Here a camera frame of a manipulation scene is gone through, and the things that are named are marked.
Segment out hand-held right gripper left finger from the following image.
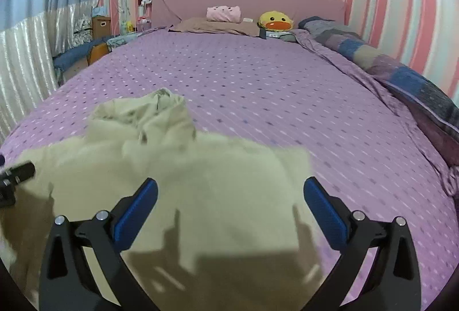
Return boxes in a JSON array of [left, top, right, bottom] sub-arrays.
[[39, 177, 160, 311]]

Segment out orange wooden panel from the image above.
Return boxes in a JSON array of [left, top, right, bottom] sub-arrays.
[[87, 44, 110, 66]]

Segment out floral patterned bag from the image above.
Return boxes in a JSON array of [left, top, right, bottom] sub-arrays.
[[73, 18, 93, 43]]

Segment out silver pleated curtain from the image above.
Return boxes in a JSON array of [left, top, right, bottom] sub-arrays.
[[0, 0, 104, 139]]

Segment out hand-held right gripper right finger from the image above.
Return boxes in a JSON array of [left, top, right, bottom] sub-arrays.
[[303, 176, 422, 311]]

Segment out patchwork quilt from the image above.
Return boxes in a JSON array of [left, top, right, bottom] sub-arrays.
[[297, 16, 459, 168]]

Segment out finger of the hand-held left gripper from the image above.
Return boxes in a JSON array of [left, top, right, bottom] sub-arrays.
[[0, 161, 36, 209]]

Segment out yellow duck plush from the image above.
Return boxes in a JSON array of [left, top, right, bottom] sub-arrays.
[[258, 11, 294, 32]]

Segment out brown pillow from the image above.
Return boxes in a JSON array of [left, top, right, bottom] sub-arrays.
[[168, 17, 260, 37]]

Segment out blue cloth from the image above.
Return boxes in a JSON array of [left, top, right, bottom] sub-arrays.
[[53, 38, 108, 71]]

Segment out bed with purple dotted sheet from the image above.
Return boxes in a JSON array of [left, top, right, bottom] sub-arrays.
[[0, 26, 459, 311]]

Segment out beige puffer jacket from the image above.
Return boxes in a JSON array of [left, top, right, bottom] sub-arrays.
[[0, 88, 321, 311]]

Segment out nightstand with patterned cover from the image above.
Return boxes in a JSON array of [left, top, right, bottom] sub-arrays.
[[107, 32, 144, 48]]

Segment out brown storage box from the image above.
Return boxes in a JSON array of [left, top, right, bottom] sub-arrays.
[[92, 16, 111, 39]]

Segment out pink rolled pillow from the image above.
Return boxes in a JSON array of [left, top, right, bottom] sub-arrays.
[[207, 5, 242, 24]]

